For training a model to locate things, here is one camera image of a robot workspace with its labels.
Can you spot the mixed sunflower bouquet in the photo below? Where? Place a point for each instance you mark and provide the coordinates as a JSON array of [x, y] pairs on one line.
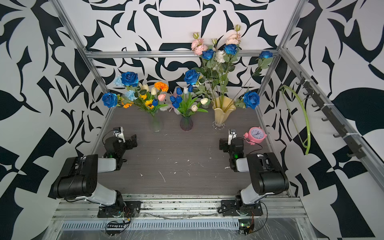
[[147, 99]]

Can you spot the blue rose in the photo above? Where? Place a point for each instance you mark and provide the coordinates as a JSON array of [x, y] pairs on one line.
[[210, 67], [227, 59], [264, 60], [191, 76]]

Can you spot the black hook rail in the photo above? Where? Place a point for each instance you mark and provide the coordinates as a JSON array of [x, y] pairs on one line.
[[354, 141]]

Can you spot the pink alarm clock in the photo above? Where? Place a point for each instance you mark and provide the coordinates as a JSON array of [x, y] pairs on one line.
[[255, 135]]

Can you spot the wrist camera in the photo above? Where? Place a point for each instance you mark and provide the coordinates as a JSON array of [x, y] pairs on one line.
[[232, 135], [119, 133]]

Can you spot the clear glass vase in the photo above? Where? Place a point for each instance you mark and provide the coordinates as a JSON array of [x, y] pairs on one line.
[[156, 123]]

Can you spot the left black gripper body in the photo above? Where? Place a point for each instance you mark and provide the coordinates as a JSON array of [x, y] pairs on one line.
[[128, 145]]

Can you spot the yellow wavy glass vase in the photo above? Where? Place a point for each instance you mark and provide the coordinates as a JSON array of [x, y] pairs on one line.
[[223, 107]]

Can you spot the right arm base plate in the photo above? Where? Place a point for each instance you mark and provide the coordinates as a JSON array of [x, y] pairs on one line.
[[233, 208]]

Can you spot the blue rose low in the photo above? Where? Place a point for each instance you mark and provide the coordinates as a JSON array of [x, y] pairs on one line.
[[248, 100]]

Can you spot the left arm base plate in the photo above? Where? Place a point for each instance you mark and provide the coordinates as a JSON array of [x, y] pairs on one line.
[[127, 210]]

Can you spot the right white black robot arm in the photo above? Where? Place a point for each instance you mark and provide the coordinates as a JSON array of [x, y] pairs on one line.
[[266, 173]]

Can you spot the pink and white flower bouquet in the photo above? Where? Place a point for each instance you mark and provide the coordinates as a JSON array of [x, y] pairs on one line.
[[198, 46]]

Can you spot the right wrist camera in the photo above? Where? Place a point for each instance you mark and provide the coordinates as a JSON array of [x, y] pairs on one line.
[[232, 135]]

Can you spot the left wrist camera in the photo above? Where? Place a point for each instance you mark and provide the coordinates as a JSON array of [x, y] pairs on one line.
[[119, 133]]

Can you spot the purple glass vase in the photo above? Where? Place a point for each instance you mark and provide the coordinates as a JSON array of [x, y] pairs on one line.
[[186, 123]]

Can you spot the tulip bouquet blue white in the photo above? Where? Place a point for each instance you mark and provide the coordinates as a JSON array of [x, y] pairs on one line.
[[186, 102]]

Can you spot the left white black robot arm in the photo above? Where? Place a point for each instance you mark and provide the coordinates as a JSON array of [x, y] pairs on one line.
[[78, 179]]

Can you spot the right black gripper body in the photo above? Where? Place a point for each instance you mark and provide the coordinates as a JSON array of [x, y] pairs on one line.
[[226, 148]]

